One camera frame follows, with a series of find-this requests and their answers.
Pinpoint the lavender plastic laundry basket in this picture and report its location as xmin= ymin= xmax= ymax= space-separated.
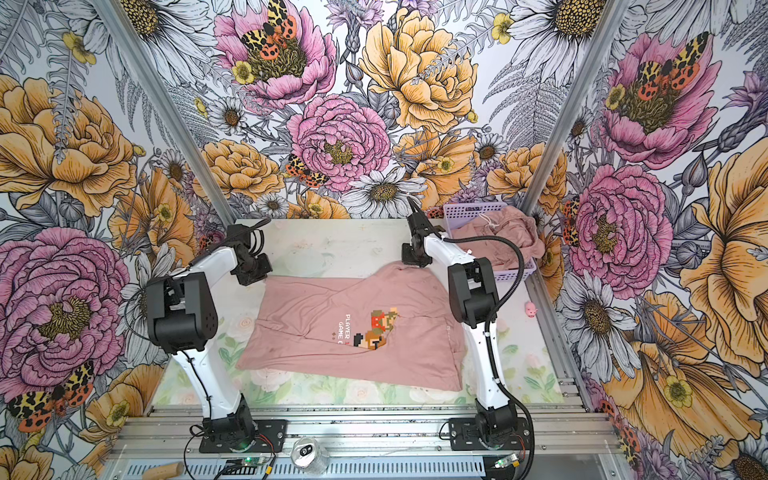
xmin=443 ymin=202 xmax=544 ymax=280

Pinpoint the pink printed t-shirt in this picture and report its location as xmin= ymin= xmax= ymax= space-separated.
xmin=237 ymin=262 xmax=466 ymax=392

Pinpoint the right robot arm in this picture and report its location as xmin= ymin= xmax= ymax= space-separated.
xmin=401 ymin=201 xmax=521 ymax=446

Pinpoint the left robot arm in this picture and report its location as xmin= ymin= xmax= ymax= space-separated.
xmin=145 ymin=218 xmax=274 ymax=453

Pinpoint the pink garment in basket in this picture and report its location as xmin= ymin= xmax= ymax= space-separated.
xmin=450 ymin=206 xmax=545 ymax=271

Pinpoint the small pink pig toy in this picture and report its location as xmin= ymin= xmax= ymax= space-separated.
xmin=524 ymin=301 xmax=538 ymax=318

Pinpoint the silver drink can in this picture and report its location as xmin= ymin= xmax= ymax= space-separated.
xmin=290 ymin=437 xmax=330 ymax=475

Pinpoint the wooden block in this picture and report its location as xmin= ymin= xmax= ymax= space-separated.
xmin=141 ymin=462 xmax=185 ymax=480

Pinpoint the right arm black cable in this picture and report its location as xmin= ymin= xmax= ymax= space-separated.
xmin=407 ymin=197 xmax=536 ymax=480

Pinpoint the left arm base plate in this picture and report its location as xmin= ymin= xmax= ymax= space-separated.
xmin=198 ymin=419 xmax=288 ymax=454

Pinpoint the aluminium frame rail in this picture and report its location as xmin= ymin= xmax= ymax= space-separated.
xmin=113 ymin=404 xmax=619 ymax=459

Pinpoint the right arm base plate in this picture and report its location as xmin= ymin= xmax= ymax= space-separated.
xmin=440 ymin=417 xmax=533 ymax=451

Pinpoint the white perforated cable duct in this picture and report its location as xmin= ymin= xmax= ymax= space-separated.
xmin=111 ymin=456 xmax=486 ymax=479

